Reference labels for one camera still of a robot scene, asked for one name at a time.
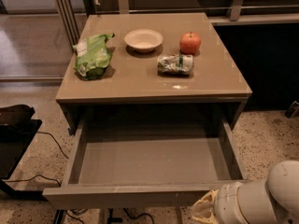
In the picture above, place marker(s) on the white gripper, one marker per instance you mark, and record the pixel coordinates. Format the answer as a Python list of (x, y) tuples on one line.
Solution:
[(224, 202)]

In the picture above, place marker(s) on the drawer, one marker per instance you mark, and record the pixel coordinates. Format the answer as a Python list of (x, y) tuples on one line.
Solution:
[(130, 164)]

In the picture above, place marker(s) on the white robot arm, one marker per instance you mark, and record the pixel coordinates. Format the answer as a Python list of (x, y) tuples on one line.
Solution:
[(274, 200)]

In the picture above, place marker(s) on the brown drawer cabinet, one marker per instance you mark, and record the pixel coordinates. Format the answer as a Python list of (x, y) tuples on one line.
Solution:
[(133, 78)]

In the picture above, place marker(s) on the dark object on floor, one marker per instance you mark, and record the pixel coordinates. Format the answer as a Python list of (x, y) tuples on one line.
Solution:
[(292, 110)]

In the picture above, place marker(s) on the crumpled snack packet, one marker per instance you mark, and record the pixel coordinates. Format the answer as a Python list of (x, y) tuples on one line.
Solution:
[(177, 64)]

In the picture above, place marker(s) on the red apple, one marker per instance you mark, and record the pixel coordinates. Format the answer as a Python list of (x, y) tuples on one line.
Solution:
[(190, 43)]

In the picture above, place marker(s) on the white bowl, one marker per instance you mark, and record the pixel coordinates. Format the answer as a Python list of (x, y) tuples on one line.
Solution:
[(143, 40)]

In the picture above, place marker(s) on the green chip bag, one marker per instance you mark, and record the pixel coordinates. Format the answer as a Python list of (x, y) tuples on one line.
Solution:
[(93, 56)]

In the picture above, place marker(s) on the black furniture at left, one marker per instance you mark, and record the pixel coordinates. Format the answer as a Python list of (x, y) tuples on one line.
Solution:
[(17, 130)]

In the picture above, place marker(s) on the metal railing frame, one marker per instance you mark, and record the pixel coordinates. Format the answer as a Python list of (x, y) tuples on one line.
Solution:
[(220, 11)]

